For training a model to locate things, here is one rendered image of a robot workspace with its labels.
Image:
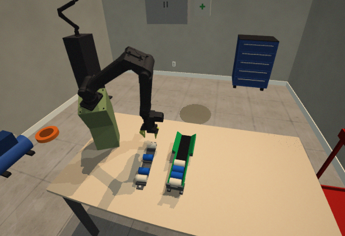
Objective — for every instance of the blue plastic bar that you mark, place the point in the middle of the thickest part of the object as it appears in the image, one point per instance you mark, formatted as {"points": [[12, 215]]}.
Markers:
{"points": [[144, 171], [178, 168], [177, 175], [148, 157]]}

